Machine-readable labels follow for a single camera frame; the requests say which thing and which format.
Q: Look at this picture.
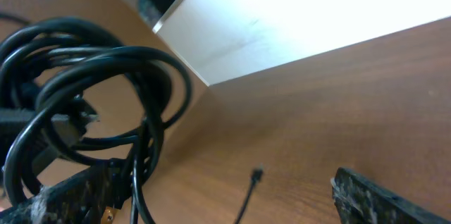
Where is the thick black USB cable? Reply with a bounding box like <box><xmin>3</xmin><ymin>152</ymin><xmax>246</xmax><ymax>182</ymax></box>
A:
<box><xmin>0</xmin><ymin>17</ymin><xmax>193</xmax><ymax>224</ymax></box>

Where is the thin black USB cable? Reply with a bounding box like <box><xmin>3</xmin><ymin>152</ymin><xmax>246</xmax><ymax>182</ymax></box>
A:
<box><xmin>234</xmin><ymin>167</ymin><xmax>264</xmax><ymax>224</ymax></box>

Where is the black left camera cable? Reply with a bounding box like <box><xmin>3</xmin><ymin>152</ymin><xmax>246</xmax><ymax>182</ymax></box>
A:
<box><xmin>0</xmin><ymin>11</ymin><xmax>31</xmax><ymax>27</ymax></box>

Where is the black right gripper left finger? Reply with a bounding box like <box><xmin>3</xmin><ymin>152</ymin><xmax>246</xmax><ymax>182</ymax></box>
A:
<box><xmin>0</xmin><ymin>104</ymin><xmax>131</xmax><ymax>224</ymax></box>

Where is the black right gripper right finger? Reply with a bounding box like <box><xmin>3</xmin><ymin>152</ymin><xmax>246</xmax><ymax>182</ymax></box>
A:
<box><xmin>330</xmin><ymin>167</ymin><xmax>447</xmax><ymax>224</ymax></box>

